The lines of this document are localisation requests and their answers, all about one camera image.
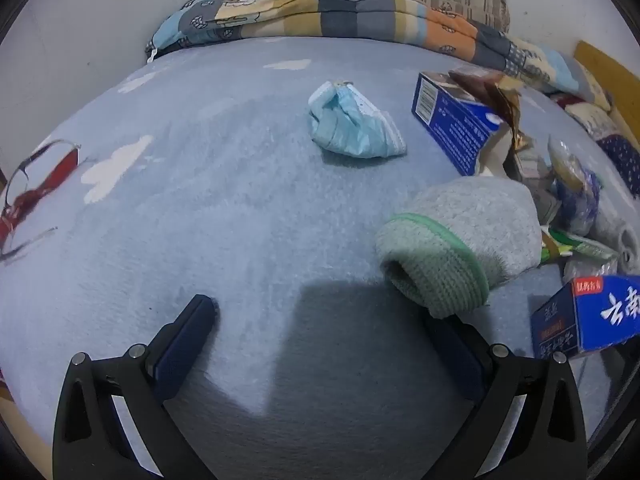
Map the wooden bed frame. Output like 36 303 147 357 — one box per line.
572 40 640 126

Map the blue box red label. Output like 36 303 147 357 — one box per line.
530 274 640 361

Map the grey sock green trim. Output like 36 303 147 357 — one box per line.
375 176 543 320

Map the blue cloud blanket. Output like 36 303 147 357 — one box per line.
0 35 640 480

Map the white grey carton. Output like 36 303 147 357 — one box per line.
515 152 561 221

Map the plain grey sock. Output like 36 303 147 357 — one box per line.
595 200 640 263

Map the navy star pillow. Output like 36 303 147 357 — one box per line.
595 132 640 196

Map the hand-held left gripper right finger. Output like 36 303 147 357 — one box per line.
425 310 588 480

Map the red clear plastic wrapper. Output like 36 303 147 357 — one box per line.
0 140 83 261

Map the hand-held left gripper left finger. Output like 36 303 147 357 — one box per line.
52 294 218 480

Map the patchwork quilt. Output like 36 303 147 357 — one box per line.
145 0 586 96

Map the blue face mask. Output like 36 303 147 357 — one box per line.
306 80 408 160

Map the beige printed pillow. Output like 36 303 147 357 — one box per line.
550 62 621 136

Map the brown foil wrapper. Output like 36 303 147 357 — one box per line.
447 67 531 151

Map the green snack wrapper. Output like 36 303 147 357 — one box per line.
540 225 621 266

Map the blue cardboard box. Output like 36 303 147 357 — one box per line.
411 71 506 177

